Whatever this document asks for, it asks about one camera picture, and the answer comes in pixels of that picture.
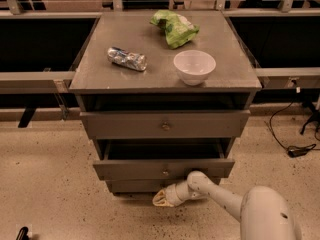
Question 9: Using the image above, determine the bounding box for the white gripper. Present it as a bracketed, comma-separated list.
[153, 181, 193, 207]

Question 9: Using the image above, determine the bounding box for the grey drawer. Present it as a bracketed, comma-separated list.
[93, 140, 234, 181]
[106, 179, 182, 194]
[80, 110, 250, 139]

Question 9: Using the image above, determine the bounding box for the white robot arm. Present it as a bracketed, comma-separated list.
[153, 171, 302, 240]

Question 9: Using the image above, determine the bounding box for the grey bottom drawer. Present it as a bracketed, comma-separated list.
[106, 179, 182, 194]

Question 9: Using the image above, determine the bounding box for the grey top drawer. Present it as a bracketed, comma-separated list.
[80, 110, 250, 139]

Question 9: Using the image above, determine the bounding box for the grey drawer cabinet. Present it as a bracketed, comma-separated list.
[68, 10, 263, 162]

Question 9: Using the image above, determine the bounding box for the white bowl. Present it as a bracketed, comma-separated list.
[173, 50, 216, 86]

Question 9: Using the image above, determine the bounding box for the crushed silver can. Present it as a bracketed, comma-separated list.
[107, 47, 147, 72]

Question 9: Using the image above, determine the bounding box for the black object bottom left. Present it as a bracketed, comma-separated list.
[16, 226, 29, 240]

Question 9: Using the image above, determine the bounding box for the green chip bag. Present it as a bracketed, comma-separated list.
[150, 10, 199, 49]

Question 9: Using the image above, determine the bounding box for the black cable with adapter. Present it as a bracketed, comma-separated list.
[268, 100, 320, 158]

